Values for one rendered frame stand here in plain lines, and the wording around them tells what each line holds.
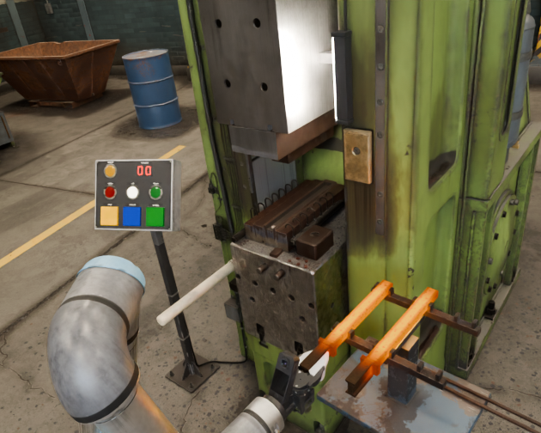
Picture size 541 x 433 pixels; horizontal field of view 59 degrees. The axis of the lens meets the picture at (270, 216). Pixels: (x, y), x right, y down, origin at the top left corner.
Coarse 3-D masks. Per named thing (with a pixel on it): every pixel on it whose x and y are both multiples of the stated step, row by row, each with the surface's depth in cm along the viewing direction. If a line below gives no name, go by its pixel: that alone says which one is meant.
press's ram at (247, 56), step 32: (224, 0) 139; (256, 0) 132; (288, 0) 132; (320, 0) 144; (224, 32) 144; (256, 32) 137; (288, 32) 135; (320, 32) 148; (224, 64) 150; (256, 64) 142; (288, 64) 139; (320, 64) 152; (224, 96) 156; (256, 96) 148; (288, 96) 142; (320, 96) 156; (256, 128) 154; (288, 128) 146
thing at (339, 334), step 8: (384, 280) 142; (376, 288) 139; (384, 288) 139; (368, 296) 136; (376, 296) 136; (384, 296) 138; (360, 304) 134; (368, 304) 133; (376, 304) 135; (352, 312) 131; (360, 312) 131; (368, 312) 133; (344, 320) 129; (352, 320) 128; (360, 320) 130; (336, 328) 127; (344, 328) 126; (352, 328) 127; (328, 336) 124; (336, 336) 124; (344, 336) 125; (320, 344) 122; (328, 344) 121; (336, 344) 122; (312, 352) 119; (320, 352) 119; (336, 352) 122; (304, 360) 118; (312, 360) 117; (304, 368) 116
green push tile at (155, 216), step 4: (148, 208) 186; (152, 208) 186; (156, 208) 185; (160, 208) 185; (164, 208) 185; (148, 212) 186; (152, 212) 186; (156, 212) 185; (160, 212) 185; (164, 212) 185; (148, 216) 186; (152, 216) 186; (156, 216) 185; (160, 216) 185; (164, 216) 185; (148, 220) 186; (152, 220) 186; (156, 220) 185; (160, 220) 185; (148, 224) 186; (152, 224) 186; (156, 224) 185; (160, 224) 185
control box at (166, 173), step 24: (96, 168) 193; (120, 168) 190; (144, 168) 187; (168, 168) 185; (96, 192) 193; (120, 192) 190; (144, 192) 187; (168, 192) 185; (96, 216) 193; (120, 216) 190; (144, 216) 187; (168, 216) 185
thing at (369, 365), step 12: (420, 300) 133; (432, 300) 133; (408, 312) 129; (420, 312) 128; (396, 324) 125; (408, 324) 125; (384, 336) 122; (396, 336) 122; (384, 348) 119; (360, 360) 117; (372, 360) 115; (384, 360) 118; (360, 372) 112; (372, 372) 115; (348, 384) 110; (360, 384) 113
